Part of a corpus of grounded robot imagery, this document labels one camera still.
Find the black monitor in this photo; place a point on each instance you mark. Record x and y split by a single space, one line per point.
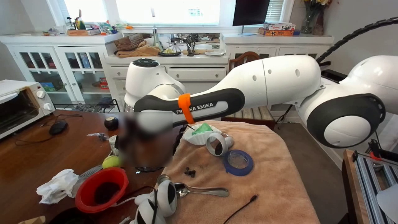
251 12

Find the black ball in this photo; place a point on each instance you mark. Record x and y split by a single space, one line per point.
111 123

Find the white plate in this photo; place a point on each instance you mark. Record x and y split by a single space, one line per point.
214 53

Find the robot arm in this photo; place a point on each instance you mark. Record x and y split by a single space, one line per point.
279 77

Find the crumpled white paper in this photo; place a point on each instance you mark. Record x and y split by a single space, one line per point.
57 186

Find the wooden chair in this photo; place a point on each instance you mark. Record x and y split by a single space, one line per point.
252 113

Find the silver fork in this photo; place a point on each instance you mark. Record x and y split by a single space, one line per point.
90 171

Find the heap of toys and books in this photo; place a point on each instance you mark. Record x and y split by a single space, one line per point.
84 29

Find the black computer mouse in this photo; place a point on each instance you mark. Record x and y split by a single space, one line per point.
58 127

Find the white toaster oven knob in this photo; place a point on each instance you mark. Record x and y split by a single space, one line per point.
40 94
47 106

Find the dark figurine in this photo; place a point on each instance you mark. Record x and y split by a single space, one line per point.
190 45

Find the clear plastic wrapper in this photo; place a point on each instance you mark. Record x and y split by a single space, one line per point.
99 136

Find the white built-in cabinets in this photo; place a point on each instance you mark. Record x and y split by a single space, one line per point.
62 40

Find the blue tape roll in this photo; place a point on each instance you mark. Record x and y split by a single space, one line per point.
230 169

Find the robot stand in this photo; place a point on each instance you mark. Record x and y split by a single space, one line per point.
367 186

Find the peach towel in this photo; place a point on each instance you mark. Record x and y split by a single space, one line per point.
273 186

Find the white disc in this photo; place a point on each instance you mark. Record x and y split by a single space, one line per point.
388 200

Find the yellow-green ball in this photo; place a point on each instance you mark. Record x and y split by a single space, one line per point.
110 162

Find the window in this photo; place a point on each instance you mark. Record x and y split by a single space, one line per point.
171 12

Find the heap of small black pieces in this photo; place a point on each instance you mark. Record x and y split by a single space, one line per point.
190 172

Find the vase of flowers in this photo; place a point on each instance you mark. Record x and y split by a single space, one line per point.
312 18

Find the stack of board games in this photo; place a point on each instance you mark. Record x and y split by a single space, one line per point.
276 29

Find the white paper filter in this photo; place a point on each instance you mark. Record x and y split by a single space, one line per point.
194 140

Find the tan cloth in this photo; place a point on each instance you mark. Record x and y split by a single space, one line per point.
138 51

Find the silver spoon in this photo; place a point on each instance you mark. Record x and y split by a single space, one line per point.
205 190

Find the toaster oven door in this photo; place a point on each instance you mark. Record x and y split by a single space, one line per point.
15 113

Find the red bowl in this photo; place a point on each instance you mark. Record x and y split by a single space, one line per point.
87 199

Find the green crumpled piece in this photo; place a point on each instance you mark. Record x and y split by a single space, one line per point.
202 128

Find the white tape roll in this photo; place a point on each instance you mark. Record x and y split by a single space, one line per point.
211 147

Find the white toaster oven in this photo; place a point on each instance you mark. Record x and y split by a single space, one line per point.
18 87

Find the woven basket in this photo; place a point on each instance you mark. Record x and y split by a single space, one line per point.
129 42

